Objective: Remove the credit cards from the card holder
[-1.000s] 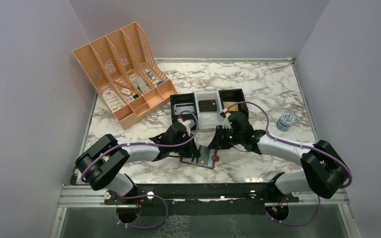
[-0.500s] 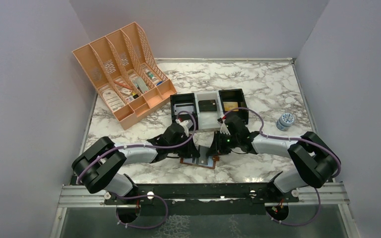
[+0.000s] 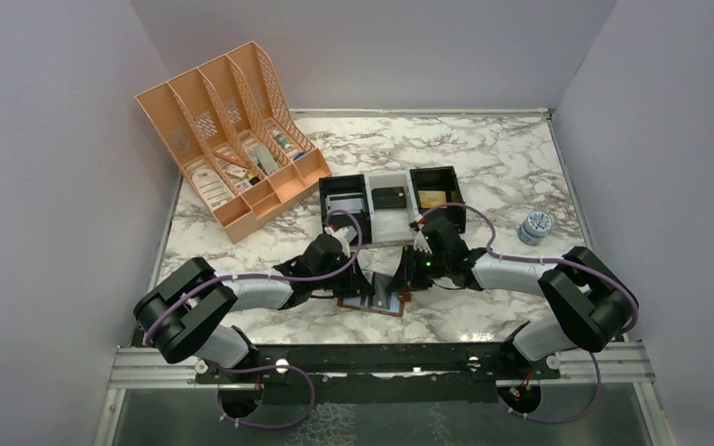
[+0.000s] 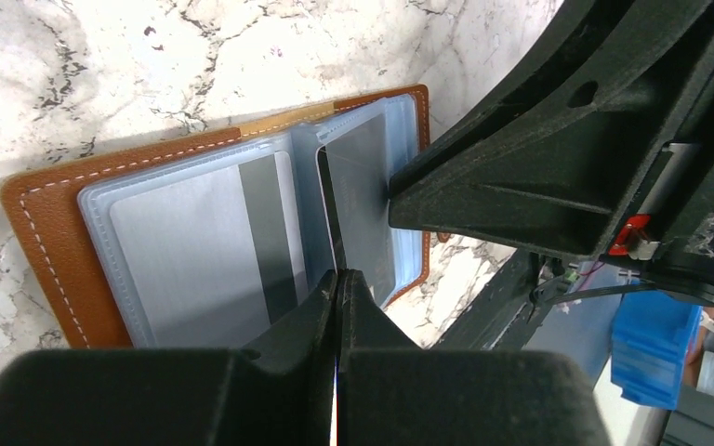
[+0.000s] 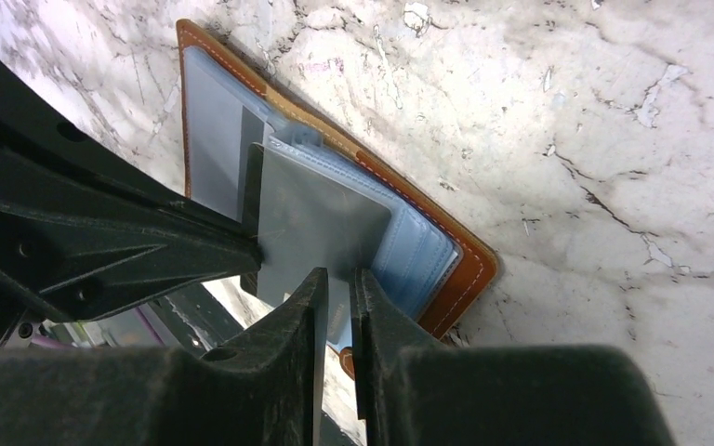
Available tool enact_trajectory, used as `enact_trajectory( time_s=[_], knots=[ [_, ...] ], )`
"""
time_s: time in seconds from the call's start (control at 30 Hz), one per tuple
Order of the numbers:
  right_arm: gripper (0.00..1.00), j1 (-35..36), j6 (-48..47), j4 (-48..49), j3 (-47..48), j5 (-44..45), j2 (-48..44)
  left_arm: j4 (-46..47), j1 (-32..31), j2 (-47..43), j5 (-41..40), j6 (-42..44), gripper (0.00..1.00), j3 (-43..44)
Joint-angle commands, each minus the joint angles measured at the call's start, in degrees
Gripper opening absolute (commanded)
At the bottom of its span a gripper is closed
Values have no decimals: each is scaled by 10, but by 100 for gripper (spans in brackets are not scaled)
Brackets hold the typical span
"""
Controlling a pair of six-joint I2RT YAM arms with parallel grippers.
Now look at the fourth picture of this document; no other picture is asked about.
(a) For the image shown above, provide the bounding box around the brown leather card holder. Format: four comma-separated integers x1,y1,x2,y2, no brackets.
0,84,430,348

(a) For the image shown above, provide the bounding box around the dark grey credit card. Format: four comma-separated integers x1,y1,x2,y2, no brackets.
314,115,396,305

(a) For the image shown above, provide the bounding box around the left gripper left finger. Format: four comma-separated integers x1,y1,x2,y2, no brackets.
0,271,337,445

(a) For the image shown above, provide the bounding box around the silver card with magnetic stripe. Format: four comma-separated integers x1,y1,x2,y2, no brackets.
102,151,309,348

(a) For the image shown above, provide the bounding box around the blue box in background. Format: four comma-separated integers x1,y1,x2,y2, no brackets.
611,291,701,410

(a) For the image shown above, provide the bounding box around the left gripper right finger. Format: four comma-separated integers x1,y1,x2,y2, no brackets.
336,269,610,445

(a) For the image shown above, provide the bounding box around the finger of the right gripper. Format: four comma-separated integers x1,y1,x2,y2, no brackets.
390,1,714,258

